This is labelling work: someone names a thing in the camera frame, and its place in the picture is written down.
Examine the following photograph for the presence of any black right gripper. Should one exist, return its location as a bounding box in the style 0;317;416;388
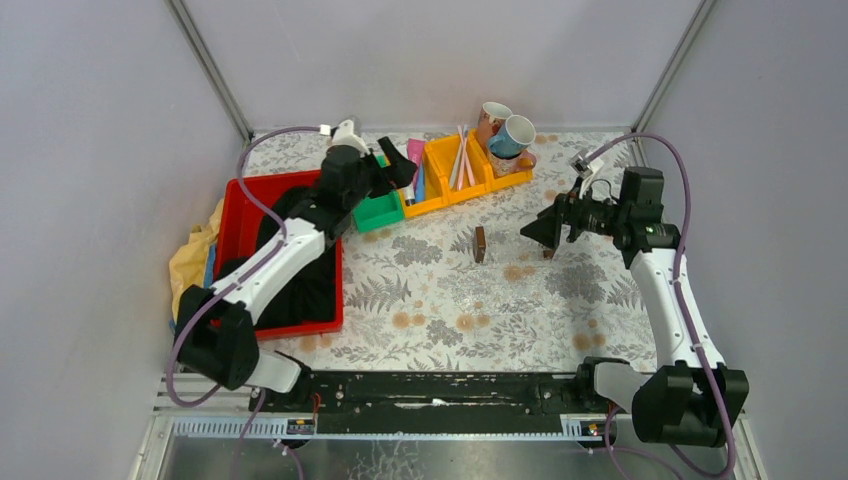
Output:
520;175;628;250

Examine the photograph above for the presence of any blue ceramic mug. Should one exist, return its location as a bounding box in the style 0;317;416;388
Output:
486;114;536;159

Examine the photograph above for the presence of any floral orange-handled mug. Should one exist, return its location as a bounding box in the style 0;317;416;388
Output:
475;101;513;149

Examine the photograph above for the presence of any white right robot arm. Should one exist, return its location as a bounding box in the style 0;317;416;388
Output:
520;167;749;448

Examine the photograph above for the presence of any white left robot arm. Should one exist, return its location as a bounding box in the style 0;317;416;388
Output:
166;135;418;411

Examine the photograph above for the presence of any white toothpaste tube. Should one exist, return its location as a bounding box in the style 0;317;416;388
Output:
402;181;416;207

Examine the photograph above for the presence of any blue toothpaste tube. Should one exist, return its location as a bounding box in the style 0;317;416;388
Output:
414;163;426;204

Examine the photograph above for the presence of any pink toothpaste tube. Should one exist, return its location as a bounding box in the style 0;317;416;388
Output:
407;138;425;194

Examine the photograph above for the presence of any yellow bin with toothpaste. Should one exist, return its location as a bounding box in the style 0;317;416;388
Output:
397;152;449;219

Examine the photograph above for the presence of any pink toothbrush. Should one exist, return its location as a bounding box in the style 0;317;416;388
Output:
453;124;468;191
461;127;476;190

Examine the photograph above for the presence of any red plastic tray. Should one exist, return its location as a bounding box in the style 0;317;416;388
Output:
215;170;344;341

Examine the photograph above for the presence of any green plastic bin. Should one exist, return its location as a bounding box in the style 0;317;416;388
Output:
353;190;405;233

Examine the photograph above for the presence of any pink pumpkin-face mug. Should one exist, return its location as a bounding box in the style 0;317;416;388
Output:
488;150;537;178

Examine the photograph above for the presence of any yellow bin with toothbrushes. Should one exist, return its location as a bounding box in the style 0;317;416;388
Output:
424;129;494;205

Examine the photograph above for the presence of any yellow bin with mugs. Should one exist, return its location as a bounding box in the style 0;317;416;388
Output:
467;129;537;193

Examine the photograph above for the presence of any black cloth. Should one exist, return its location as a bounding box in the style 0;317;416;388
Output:
214;186;336;331

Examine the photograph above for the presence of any blue cloth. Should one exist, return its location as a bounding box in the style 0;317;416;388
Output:
201;243;217;288

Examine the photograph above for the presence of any yellow cloth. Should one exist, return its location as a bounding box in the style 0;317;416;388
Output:
168;199;224;321

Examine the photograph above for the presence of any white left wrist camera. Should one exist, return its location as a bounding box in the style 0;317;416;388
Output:
330;117;371;157

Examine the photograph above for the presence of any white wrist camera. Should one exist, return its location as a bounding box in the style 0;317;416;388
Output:
330;117;371;157
570;149;604;199

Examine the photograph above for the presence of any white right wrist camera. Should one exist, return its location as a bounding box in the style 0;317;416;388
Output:
570;149;604;199

